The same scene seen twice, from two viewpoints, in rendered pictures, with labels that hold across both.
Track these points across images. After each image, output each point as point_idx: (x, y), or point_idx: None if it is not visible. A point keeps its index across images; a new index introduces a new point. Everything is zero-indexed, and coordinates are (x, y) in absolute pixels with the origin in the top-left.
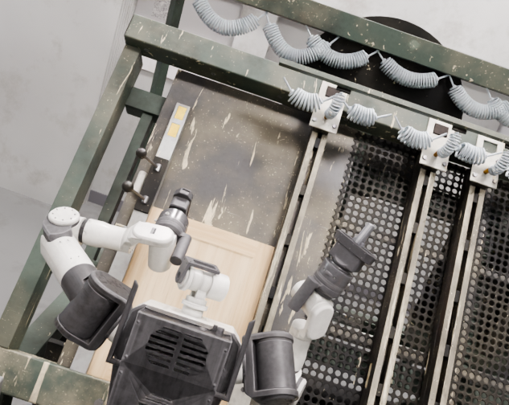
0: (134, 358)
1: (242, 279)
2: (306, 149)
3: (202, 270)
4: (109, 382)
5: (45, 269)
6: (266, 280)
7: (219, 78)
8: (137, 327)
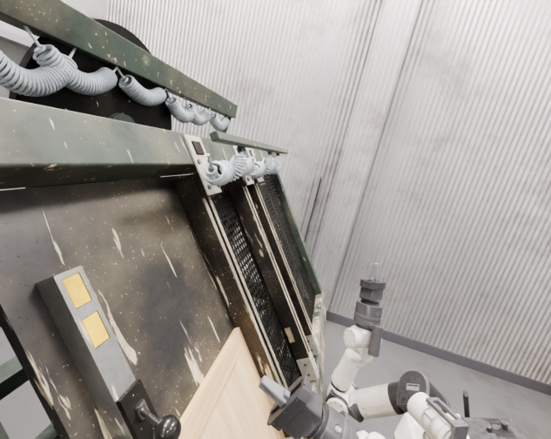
0: None
1: (247, 378)
2: (211, 221)
3: (434, 415)
4: None
5: None
6: (266, 357)
7: (69, 179)
8: None
